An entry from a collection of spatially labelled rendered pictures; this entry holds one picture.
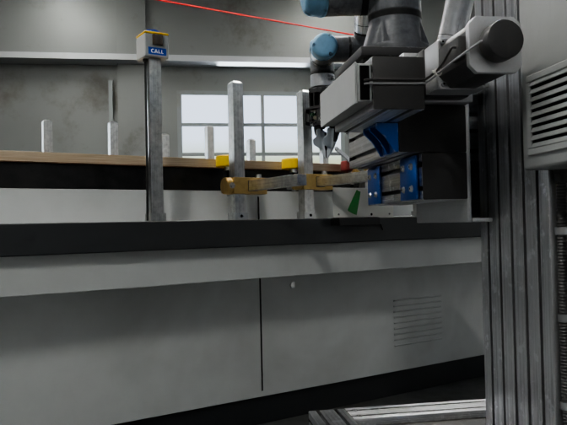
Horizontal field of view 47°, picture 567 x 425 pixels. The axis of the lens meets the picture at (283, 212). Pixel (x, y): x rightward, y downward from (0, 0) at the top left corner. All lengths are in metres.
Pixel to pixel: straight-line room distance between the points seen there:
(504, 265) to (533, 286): 0.10
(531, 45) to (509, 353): 0.56
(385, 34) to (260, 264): 0.86
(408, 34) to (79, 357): 1.27
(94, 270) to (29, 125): 5.57
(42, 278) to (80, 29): 5.82
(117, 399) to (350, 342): 0.89
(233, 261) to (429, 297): 1.04
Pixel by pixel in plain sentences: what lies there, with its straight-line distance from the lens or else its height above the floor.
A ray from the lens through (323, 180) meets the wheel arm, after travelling 2.04.
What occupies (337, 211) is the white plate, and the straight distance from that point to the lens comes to 2.12.
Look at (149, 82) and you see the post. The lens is 1.85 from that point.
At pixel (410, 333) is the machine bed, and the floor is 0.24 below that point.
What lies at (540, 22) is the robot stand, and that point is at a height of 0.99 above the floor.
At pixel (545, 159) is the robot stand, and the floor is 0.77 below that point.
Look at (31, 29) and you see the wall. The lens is 7.49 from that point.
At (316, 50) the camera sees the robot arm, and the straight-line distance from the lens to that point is 1.92.
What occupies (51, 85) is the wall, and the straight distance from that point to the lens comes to 7.32.
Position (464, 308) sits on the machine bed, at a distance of 2.88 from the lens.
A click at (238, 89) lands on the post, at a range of 1.97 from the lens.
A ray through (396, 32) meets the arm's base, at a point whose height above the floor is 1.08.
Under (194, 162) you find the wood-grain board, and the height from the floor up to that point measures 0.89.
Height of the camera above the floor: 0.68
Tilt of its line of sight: 1 degrees up
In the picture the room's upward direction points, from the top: 1 degrees counter-clockwise
